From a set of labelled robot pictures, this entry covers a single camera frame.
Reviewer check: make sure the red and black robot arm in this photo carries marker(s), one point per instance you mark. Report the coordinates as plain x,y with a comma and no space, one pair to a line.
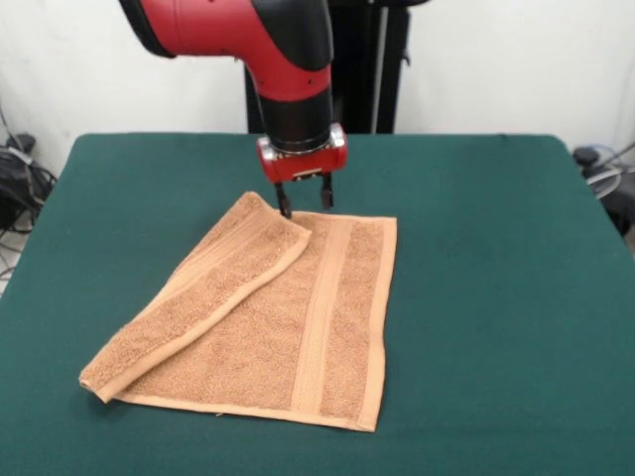
248,30

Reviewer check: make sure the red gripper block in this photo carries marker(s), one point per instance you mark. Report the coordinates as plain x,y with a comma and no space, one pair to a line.
307,166

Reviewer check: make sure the dark green table cloth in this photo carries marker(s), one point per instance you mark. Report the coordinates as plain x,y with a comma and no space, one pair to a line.
496,297

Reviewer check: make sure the tan terry towel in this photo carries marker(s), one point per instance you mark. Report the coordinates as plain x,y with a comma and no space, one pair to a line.
278,337

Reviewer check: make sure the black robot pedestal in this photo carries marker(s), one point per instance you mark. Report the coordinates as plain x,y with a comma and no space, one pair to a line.
367,64

